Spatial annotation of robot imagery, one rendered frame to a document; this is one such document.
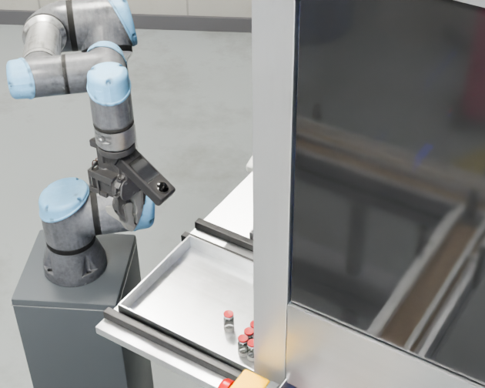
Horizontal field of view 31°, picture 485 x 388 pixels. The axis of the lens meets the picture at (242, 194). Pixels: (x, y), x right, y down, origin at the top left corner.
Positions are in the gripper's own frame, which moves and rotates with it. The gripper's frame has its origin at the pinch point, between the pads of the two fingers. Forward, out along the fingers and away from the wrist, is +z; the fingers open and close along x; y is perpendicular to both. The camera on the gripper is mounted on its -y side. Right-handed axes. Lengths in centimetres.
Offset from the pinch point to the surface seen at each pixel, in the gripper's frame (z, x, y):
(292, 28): -61, 13, -42
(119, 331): 21.6, 9.3, -0.9
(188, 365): 21.6, 9.2, -18.4
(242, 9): 97, -252, 134
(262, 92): -50, 13, -37
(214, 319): 21.4, -3.7, -15.9
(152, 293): 21.4, -2.9, -0.2
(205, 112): 110, -177, 107
